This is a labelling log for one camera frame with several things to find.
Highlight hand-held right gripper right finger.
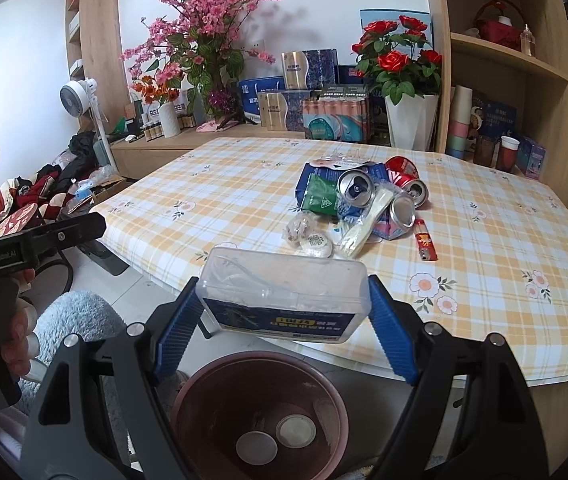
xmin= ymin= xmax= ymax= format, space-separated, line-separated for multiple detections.
xmin=366 ymin=275 xmax=550 ymax=480

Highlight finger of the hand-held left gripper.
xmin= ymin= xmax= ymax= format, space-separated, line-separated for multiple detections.
xmin=16 ymin=211 xmax=108 ymax=268

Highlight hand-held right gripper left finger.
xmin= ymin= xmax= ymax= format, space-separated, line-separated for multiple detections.
xmin=19 ymin=276 xmax=212 ymax=480

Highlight brown plastic trash bin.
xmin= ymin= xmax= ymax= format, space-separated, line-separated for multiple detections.
xmin=170 ymin=351 xmax=351 ymax=480

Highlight clear plastic box blue label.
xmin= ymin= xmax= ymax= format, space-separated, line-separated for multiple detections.
xmin=196 ymin=247 xmax=370 ymax=345

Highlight crushed red can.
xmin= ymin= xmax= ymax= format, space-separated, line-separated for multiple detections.
xmin=384 ymin=156 xmax=429 ymax=208

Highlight blue packet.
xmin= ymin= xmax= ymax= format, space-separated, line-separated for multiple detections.
xmin=295 ymin=160 xmax=417 ymax=241

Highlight white printed packet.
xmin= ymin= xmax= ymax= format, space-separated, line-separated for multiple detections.
xmin=308 ymin=156 xmax=370 ymax=171

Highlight pile of clothes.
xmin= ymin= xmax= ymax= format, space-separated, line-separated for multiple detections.
xmin=0 ymin=132 xmax=115 ymax=241

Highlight fluffy light blue cloth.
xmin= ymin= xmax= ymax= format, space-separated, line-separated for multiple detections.
xmin=16 ymin=290 xmax=132 ymax=461

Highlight red lighter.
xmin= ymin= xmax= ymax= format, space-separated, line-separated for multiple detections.
xmin=415 ymin=219 xmax=437 ymax=262

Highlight translucent white wrapper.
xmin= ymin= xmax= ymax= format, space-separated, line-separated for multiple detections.
xmin=339 ymin=185 xmax=395 ymax=260

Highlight round white packet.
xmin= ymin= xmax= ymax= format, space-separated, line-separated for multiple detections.
xmin=298 ymin=234 xmax=334 ymax=260

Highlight crushed silver blue can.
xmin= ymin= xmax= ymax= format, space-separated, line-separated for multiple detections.
xmin=388 ymin=194 xmax=417 ymax=236

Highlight low wooden cabinet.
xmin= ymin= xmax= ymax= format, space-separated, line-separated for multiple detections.
xmin=109 ymin=122 xmax=390 ymax=181

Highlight white standing fan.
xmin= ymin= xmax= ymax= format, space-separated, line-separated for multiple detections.
xmin=60 ymin=78 xmax=120 ymax=168

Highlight crumpled clear wrapper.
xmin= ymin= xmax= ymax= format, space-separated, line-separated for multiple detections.
xmin=284 ymin=211 xmax=317 ymax=246

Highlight round white lid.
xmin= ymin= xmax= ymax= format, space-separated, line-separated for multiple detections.
xmin=235 ymin=432 xmax=278 ymax=465
xmin=275 ymin=415 xmax=315 ymax=448

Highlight yellow plaid floral tablecloth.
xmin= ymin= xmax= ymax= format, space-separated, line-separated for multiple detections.
xmin=88 ymin=136 xmax=568 ymax=387

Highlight dented silver can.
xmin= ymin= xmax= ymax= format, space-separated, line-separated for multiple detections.
xmin=336 ymin=167 xmax=377 ymax=208

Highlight green packet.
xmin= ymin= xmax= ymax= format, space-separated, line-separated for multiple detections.
xmin=300 ymin=174 xmax=340 ymax=217

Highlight white ribbed vase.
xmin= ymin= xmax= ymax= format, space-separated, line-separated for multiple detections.
xmin=158 ymin=101 xmax=181 ymax=139

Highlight orange artificial flowers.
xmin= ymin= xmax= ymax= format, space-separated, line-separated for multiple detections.
xmin=129 ymin=75 xmax=185 ymax=108

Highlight pink cloth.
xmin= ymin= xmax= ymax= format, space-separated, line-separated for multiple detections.
xmin=196 ymin=120 xmax=235 ymax=134

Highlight narrow wooden shelf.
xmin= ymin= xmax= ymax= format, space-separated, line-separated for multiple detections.
xmin=65 ymin=0 xmax=125 ymax=131

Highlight brown cup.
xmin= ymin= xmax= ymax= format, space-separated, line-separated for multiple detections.
xmin=473 ymin=135 xmax=501 ymax=168

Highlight purple artificial flowers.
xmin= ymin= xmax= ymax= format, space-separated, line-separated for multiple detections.
xmin=206 ymin=89 xmax=240 ymax=118

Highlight white angular vase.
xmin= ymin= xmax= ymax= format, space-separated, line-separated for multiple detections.
xmin=384 ymin=94 xmax=440 ymax=152

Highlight stack of pastel cups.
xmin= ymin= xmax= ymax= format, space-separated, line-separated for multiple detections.
xmin=445 ymin=85 xmax=474 ymax=160

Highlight pink bottle multipack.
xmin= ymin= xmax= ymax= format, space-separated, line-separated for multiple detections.
xmin=301 ymin=97 xmax=370 ymax=143

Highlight small blue box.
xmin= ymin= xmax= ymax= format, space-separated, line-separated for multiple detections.
xmin=516 ymin=136 xmax=547 ymax=181

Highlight blue printed box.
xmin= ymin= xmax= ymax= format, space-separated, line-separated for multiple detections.
xmin=466 ymin=91 xmax=517 ymax=153

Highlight blue and white carton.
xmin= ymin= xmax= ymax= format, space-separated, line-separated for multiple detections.
xmin=238 ymin=76 xmax=287 ymax=123

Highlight dark flat box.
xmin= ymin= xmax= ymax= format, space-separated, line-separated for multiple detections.
xmin=320 ymin=83 xmax=369 ymax=102

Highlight gold and blue gift box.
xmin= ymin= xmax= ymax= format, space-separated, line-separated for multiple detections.
xmin=257 ymin=89 xmax=315 ymax=132
xmin=281 ymin=49 xmax=339 ymax=91

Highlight pink artificial blossom tree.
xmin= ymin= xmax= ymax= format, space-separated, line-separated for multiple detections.
xmin=120 ymin=0 xmax=285 ymax=126

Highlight red artificial rose plant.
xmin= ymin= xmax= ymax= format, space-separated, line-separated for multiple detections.
xmin=351 ymin=15 xmax=444 ymax=106

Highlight large wooden shelf unit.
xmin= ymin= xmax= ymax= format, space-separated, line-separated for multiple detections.
xmin=421 ymin=0 xmax=568 ymax=480

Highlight red basket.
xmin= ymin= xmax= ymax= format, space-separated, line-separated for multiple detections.
xmin=474 ymin=0 xmax=524 ymax=52

